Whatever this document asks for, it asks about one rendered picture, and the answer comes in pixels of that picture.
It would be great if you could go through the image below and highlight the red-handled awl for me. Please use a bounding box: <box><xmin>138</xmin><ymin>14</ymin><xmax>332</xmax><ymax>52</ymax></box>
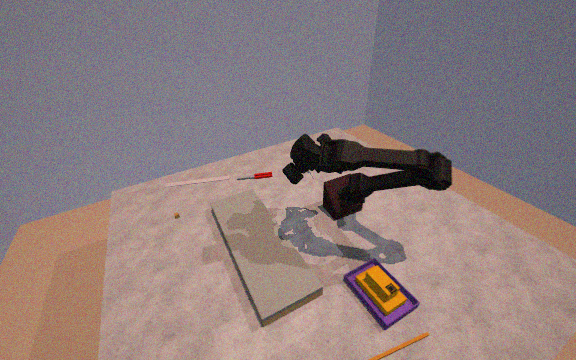
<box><xmin>237</xmin><ymin>172</ymin><xmax>272</xmax><ymax>180</ymax></box>

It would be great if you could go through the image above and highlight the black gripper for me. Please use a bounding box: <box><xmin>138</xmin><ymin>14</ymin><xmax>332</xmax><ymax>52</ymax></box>
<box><xmin>282</xmin><ymin>134</ymin><xmax>332</xmax><ymax>185</ymax></box>

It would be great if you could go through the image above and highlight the purple tray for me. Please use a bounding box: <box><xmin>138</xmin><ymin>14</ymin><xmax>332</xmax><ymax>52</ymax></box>
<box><xmin>344</xmin><ymin>258</ymin><xmax>420</xmax><ymax>330</ymax></box>

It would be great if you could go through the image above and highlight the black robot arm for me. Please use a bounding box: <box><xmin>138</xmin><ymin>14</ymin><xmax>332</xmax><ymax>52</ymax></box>
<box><xmin>290</xmin><ymin>134</ymin><xmax>453</xmax><ymax>205</ymax></box>

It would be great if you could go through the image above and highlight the orange thin rod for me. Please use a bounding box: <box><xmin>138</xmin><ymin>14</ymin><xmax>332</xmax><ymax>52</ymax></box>
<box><xmin>368</xmin><ymin>331</ymin><xmax>430</xmax><ymax>360</ymax></box>

